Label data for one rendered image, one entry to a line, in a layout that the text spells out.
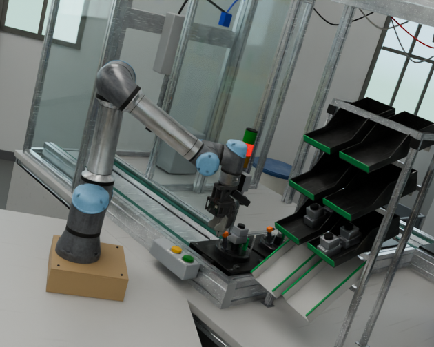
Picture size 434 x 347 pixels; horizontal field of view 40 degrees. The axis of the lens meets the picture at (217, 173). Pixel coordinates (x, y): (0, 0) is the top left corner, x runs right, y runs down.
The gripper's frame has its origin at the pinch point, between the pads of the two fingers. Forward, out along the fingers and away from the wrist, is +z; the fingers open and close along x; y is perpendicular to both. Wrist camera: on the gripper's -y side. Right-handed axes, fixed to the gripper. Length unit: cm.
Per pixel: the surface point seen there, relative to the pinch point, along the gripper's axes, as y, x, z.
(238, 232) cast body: -9.4, 0.1, 0.9
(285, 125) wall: -297, -228, 35
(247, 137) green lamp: -22.2, -18.8, -30.3
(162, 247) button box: 14.4, -12.9, 10.5
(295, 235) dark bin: -6.2, 28.0, -11.9
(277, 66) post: -28, -18, -60
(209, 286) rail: 7.5, 8.4, 16.4
